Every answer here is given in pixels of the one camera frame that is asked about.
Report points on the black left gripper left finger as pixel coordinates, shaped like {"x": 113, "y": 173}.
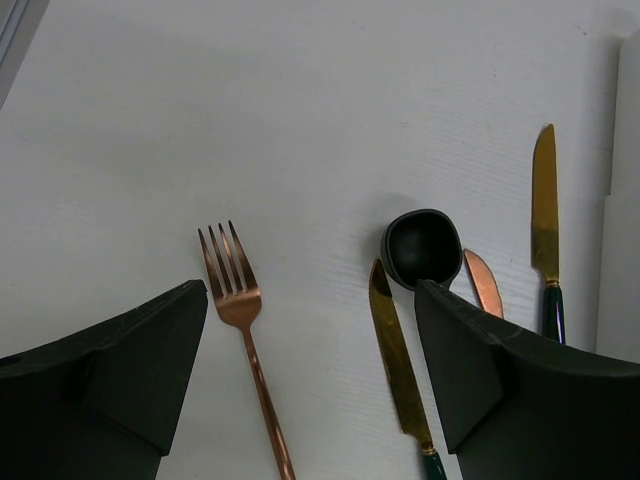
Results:
{"x": 104, "y": 402}

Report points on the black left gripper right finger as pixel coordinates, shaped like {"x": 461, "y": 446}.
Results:
{"x": 516, "y": 405}

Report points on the rose gold fork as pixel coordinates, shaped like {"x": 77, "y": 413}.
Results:
{"x": 238, "y": 301}

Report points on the rose gold knife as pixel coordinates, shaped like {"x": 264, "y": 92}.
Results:
{"x": 484, "y": 283}

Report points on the black spoon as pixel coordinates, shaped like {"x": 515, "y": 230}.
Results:
{"x": 422, "y": 244}

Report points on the white three-compartment tray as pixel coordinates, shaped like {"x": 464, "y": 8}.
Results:
{"x": 618, "y": 315}

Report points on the gold knife green handle left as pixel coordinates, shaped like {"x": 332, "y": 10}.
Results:
{"x": 399, "y": 371}

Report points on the gold knife green handle upright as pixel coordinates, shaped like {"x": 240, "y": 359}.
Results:
{"x": 545, "y": 233}

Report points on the aluminium rail left side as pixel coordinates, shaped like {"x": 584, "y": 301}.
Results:
{"x": 20, "y": 20}

